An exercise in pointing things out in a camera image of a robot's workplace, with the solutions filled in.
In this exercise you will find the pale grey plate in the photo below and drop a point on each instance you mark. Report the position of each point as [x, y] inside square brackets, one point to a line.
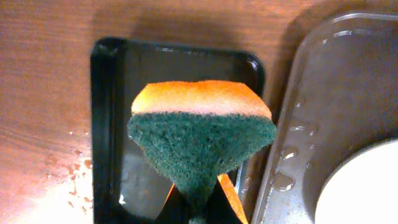
[363, 190]

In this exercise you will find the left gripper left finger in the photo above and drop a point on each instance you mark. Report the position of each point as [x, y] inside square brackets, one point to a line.
[175, 210]

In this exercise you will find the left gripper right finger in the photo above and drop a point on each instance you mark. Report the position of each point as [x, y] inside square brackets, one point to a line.
[222, 205]

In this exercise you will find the green and yellow sponge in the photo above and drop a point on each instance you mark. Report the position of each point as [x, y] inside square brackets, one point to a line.
[193, 132]

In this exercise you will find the small black tray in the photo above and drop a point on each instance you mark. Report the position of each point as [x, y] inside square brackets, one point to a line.
[126, 189]

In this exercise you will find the brown plastic serving tray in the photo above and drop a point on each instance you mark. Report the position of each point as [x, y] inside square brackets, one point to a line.
[341, 97]

